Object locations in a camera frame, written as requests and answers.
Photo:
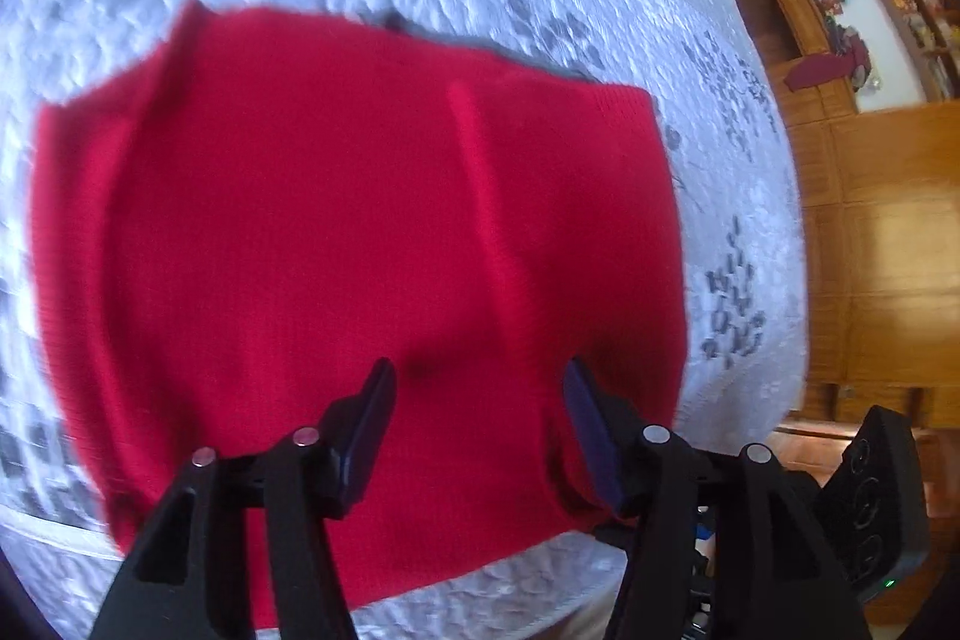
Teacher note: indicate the dark red hanging garment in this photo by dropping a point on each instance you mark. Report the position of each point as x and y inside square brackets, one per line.
[817, 70]

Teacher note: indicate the wooden cabinet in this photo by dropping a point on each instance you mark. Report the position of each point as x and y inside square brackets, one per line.
[885, 235]

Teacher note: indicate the red knitted sweater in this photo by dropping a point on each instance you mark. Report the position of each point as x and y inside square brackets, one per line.
[300, 197]

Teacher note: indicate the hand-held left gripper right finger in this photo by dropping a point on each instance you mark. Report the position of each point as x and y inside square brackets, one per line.
[592, 437]

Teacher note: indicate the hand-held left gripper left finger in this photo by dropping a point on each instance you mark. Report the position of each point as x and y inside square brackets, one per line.
[367, 437]

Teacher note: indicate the wooden wall shelf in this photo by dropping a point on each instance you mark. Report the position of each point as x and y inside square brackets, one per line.
[922, 18]

